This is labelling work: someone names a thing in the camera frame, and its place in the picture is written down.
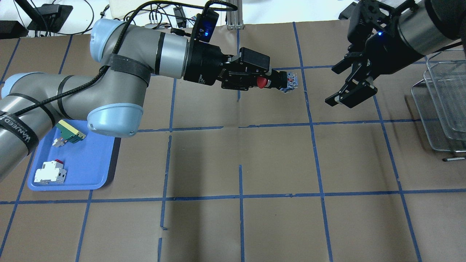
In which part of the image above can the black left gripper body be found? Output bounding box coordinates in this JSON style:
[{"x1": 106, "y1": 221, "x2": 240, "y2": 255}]
[{"x1": 183, "y1": 41, "x2": 270, "y2": 91}]

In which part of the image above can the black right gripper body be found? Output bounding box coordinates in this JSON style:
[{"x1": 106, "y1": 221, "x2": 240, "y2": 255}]
[{"x1": 332, "y1": 0, "x2": 412, "y2": 78}]

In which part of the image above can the red emergency stop button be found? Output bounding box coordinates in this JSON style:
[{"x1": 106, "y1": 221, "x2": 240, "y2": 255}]
[{"x1": 256, "y1": 70, "x2": 299, "y2": 93}]

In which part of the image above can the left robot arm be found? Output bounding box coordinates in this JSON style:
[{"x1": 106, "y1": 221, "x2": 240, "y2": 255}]
[{"x1": 0, "y1": 19, "x2": 295, "y2": 180}]

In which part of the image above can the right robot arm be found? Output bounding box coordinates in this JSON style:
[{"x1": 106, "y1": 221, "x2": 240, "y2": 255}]
[{"x1": 325, "y1": 0, "x2": 465, "y2": 108}]

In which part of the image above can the green yellow terminal block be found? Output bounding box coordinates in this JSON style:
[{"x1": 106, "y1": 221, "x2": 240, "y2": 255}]
[{"x1": 52, "y1": 120, "x2": 86, "y2": 147}]

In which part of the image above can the blue plastic tray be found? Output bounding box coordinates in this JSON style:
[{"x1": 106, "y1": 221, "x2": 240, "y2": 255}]
[{"x1": 27, "y1": 120, "x2": 121, "y2": 191}]

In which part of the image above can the black stand base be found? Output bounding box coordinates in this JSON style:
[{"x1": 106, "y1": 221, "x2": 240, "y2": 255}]
[{"x1": 27, "y1": 4, "x2": 73, "y2": 33}]

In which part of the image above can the white circuit breaker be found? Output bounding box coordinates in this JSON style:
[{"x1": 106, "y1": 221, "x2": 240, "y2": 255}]
[{"x1": 33, "y1": 159, "x2": 67, "y2": 184}]

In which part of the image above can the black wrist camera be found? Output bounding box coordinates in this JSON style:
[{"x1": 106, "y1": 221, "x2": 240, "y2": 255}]
[{"x1": 191, "y1": 9, "x2": 219, "y2": 43}]

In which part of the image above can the aluminium frame post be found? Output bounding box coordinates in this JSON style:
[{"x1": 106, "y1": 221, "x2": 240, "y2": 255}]
[{"x1": 225, "y1": 0, "x2": 244, "y2": 30}]

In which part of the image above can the wire mesh shelf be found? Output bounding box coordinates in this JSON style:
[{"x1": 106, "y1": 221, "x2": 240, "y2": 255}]
[{"x1": 411, "y1": 49, "x2": 466, "y2": 162}]

